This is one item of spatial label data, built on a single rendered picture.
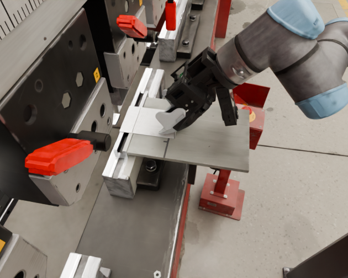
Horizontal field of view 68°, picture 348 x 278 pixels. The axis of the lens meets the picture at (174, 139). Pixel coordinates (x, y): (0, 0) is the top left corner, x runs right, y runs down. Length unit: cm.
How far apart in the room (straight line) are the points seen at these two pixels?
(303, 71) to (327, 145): 170
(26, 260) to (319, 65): 43
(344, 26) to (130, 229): 58
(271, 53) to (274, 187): 139
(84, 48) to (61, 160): 14
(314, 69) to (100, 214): 52
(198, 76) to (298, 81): 17
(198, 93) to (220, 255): 115
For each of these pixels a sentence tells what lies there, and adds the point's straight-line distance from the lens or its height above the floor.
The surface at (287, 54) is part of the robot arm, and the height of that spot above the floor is 124.
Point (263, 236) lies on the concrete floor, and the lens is 161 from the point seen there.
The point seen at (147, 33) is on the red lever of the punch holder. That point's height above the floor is 126.
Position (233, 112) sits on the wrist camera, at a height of 108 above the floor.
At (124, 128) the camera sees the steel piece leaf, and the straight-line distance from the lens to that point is 62.
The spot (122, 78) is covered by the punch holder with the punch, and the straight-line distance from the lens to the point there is 41.
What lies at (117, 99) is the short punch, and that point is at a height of 112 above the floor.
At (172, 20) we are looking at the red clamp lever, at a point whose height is 118.
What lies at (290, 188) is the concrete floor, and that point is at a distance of 180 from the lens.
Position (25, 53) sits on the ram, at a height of 135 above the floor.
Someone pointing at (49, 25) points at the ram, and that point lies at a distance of 25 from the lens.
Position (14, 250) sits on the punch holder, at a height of 125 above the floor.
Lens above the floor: 146
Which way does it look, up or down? 52 degrees down
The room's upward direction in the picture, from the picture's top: straight up
